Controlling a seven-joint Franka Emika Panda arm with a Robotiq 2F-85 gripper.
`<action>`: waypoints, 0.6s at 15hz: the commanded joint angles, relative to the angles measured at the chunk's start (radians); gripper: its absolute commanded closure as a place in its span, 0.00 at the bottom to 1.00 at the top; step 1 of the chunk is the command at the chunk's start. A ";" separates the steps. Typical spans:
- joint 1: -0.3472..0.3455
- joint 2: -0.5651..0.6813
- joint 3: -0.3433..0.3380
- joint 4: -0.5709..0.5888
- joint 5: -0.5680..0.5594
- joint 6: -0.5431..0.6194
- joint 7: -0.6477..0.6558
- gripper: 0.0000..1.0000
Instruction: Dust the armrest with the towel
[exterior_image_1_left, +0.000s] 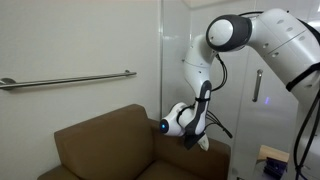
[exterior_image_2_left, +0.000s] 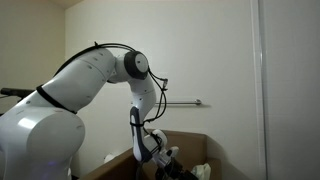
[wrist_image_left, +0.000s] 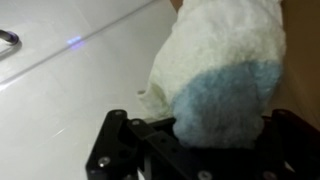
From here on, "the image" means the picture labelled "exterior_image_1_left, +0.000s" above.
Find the metal wall grab bar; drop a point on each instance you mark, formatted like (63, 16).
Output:
(66, 80)

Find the white vertical corner trim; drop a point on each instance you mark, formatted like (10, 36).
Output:
(161, 50)

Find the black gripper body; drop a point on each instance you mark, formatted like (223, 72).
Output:
(192, 139)

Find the purple clamp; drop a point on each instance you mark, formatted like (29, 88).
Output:
(275, 166)

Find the brown armchair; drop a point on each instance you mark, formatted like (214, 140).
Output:
(100, 143)

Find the wooden board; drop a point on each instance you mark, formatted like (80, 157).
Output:
(273, 153)

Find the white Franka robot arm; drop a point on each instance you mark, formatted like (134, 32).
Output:
(283, 36)

